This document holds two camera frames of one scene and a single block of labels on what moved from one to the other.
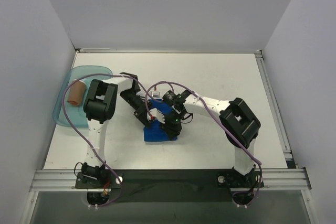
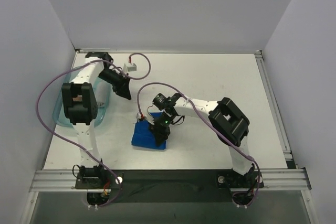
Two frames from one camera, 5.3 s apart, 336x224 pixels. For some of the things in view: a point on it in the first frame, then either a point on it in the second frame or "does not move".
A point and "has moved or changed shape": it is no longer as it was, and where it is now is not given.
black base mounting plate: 170,185 does not move
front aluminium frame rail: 276,179 does not move
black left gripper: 143,116 to 119,84
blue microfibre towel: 155,132 has moved or changed shape
